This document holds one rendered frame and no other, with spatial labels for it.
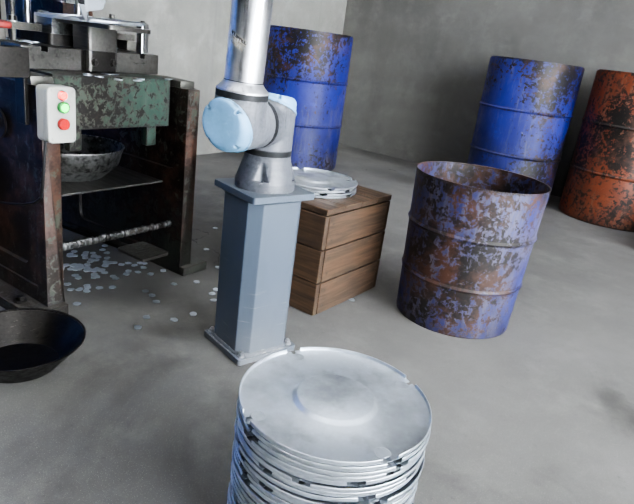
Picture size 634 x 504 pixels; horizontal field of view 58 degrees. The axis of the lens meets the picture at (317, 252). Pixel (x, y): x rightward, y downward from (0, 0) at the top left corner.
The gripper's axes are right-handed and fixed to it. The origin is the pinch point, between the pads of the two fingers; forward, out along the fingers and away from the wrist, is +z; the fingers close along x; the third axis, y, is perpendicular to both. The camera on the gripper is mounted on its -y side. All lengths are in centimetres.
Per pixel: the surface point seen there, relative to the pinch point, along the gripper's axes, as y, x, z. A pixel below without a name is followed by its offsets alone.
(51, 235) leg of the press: -6, -32, 48
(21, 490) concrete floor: 2, -104, 49
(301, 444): 43, -120, 11
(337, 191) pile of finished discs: 75, -13, 40
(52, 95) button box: -4.0, -24.6, 11.5
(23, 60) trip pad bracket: -11.4, -17.2, 6.9
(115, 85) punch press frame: 7.4, 0.1, 18.6
